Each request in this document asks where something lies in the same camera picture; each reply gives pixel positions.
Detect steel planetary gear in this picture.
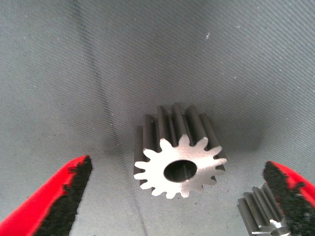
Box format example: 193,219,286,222
133,102,227,199
237,183,290,236

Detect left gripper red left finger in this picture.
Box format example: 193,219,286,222
0,155,93,236

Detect dark grey table cloth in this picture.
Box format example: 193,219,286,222
0,0,315,236

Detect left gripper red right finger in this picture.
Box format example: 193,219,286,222
262,161,315,236

